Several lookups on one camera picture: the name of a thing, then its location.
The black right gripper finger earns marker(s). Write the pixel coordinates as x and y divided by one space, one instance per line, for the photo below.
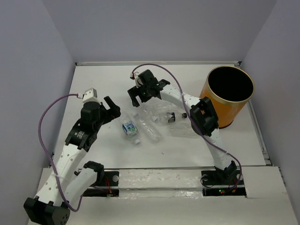
134 92
148 92

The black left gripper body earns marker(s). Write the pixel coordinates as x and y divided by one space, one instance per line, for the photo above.
104 113

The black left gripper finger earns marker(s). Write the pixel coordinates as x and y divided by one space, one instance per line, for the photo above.
110 103
113 113

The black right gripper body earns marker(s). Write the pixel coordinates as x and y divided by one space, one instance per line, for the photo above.
142 87

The green label plastic bottle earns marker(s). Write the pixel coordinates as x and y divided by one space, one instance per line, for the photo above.
130 129

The clear unlabelled plastic bottle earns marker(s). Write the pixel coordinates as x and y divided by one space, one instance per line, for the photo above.
151 133

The large clear plastic bottle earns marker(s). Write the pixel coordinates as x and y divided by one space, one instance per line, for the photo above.
183 130

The dark label plastic bottle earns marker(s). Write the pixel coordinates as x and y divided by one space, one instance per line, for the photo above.
165 118

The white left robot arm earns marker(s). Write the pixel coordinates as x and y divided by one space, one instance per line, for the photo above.
52 203

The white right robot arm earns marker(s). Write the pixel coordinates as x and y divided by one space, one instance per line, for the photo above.
200 111

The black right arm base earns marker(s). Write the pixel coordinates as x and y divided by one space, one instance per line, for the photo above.
212 186

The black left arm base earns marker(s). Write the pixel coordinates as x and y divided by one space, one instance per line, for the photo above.
108 186

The orange cylindrical bin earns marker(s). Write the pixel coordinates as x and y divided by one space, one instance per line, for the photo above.
229 88

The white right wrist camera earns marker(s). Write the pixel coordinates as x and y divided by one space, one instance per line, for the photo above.
135 76

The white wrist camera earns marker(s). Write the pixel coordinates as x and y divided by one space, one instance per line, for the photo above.
135 76
90 95

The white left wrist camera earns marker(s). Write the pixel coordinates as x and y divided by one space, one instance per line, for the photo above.
90 95

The white taped front rail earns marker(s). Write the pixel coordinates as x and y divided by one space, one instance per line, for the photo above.
160 179

